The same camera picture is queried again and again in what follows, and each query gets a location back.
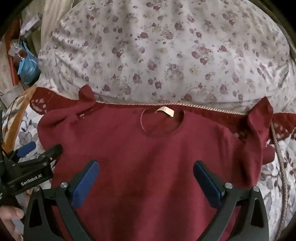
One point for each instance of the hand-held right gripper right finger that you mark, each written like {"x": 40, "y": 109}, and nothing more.
{"x": 208, "y": 185}

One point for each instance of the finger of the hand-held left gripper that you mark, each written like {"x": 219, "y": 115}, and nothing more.
{"x": 25, "y": 148}
{"x": 49, "y": 153}

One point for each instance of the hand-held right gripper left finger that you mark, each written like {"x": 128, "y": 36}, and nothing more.
{"x": 84, "y": 185}

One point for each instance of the dark red small shirt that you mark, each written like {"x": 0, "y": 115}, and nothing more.
{"x": 143, "y": 162}

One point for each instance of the person's left hand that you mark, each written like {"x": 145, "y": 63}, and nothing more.
{"x": 10, "y": 216}

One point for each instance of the orange cloth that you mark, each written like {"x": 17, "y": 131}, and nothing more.
{"x": 19, "y": 115}

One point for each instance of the white floral blanket red border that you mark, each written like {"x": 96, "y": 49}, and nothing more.
{"x": 275, "y": 185}

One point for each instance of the blue plastic bag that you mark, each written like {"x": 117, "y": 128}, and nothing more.
{"x": 29, "y": 67}

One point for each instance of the beige cloth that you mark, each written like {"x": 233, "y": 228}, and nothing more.
{"x": 49, "y": 16}

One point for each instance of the white floral bed sheet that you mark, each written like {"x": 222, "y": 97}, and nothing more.
{"x": 161, "y": 46}

